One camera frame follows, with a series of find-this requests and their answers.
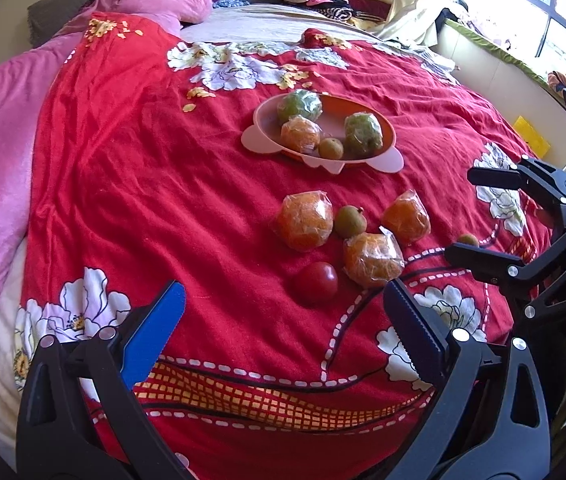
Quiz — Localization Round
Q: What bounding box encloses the pink pillow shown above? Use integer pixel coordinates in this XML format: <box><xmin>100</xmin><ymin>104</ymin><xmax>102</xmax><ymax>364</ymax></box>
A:
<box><xmin>86</xmin><ymin>0</ymin><xmax>214</xmax><ymax>28</ymax></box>

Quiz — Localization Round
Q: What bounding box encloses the window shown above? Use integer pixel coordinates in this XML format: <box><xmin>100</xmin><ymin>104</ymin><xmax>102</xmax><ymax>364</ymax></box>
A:
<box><xmin>458</xmin><ymin>0</ymin><xmax>566</xmax><ymax>101</ymax></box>

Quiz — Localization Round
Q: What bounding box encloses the yellow flat packet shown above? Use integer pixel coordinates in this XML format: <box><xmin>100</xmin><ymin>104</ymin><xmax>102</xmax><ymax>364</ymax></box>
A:
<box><xmin>513</xmin><ymin>116</ymin><xmax>551</xmax><ymax>157</ymax></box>

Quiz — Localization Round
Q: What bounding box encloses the plastic-wrapped orange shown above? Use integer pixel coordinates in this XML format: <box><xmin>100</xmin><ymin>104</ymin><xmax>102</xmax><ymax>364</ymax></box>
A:
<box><xmin>280</xmin><ymin>115</ymin><xmax>322</xmax><ymax>155</ymax></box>
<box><xmin>274</xmin><ymin>190</ymin><xmax>335</xmax><ymax>253</ymax></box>
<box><xmin>381</xmin><ymin>190</ymin><xmax>431</xmax><ymax>246</ymax></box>
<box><xmin>343</xmin><ymin>227</ymin><xmax>405</xmax><ymax>288</ymax></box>

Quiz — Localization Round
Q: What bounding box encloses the small green citrus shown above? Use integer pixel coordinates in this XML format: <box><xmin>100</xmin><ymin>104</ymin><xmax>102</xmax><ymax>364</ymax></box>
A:
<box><xmin>344</xmin><ymin>111</ymin><xmax>384</xmax><ymax>157</ymax></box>

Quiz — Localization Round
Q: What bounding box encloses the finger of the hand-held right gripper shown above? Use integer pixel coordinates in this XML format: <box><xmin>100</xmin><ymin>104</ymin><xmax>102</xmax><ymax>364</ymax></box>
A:
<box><xmin>468</xmin><ymin>157</ymin><xmax>566</xmax><ymax>207</ymax></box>
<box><xmin>445</xmin><ymin>232</ymin><xmax>566</xmax><ymax>318</ymax></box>

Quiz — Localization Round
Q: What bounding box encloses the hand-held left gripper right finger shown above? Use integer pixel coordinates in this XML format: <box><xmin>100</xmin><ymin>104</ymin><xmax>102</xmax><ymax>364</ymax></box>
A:
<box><xmin>383</xmin><ymin>279</ymin><xmax>552</xmax><ymax>480</ymax></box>

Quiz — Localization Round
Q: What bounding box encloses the red tomato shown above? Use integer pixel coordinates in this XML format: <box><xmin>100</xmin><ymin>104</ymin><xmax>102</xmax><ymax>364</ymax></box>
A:
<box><xmin>291</xmin><ymin>261</ymin><xmax>339</xmax><ymax>306</ymax></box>

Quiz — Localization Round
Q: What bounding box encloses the beige bed sheet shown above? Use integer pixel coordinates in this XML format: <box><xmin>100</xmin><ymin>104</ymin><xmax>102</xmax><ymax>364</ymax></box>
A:
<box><xmin>180</xmin><ymin>4</ymin><xmax>458</xmax><ymax>71</ymax></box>

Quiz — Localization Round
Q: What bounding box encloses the orange plastic plate with ears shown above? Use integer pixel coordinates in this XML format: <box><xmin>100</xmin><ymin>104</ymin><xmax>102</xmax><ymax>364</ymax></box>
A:
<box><xmin>241</xmin><ymin>91</ymin><xmax>405</xmax><ymax>175</ymax></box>

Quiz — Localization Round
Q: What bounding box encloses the large green citrus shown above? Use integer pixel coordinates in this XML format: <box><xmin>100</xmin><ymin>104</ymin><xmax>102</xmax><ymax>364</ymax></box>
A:
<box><xmin>276</xmin><ymin>89</ymin><xmax>324</xmax><ymax>123</ymax></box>

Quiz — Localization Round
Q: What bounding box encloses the red floral blanket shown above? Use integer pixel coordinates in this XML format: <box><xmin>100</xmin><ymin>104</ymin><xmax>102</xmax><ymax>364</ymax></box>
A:
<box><xmin>13</xmin><ymin>10</ymin><xmax>554</xmax><ymax>480</ymax></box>

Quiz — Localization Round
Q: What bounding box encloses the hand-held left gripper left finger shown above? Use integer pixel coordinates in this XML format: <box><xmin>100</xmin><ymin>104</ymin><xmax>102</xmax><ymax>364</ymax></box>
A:
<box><xmin>13</xmin><ymin>281</ymin><xmax>200</xmax><ymax>480</ymax></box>

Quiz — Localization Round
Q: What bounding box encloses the cream curtain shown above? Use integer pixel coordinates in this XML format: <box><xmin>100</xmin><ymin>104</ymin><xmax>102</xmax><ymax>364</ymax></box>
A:
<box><xmin>378</xmin><ymin>0</ymin><xmax>468</xmax><ymax>46</ymax></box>

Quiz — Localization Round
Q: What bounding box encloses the green-trimmed window seat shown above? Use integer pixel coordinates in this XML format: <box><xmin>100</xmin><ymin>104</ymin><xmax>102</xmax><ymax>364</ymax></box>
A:
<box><xmin>435</xmin><ymin>17</ymin><xmax>566</xmax><ymax>161</ymax></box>

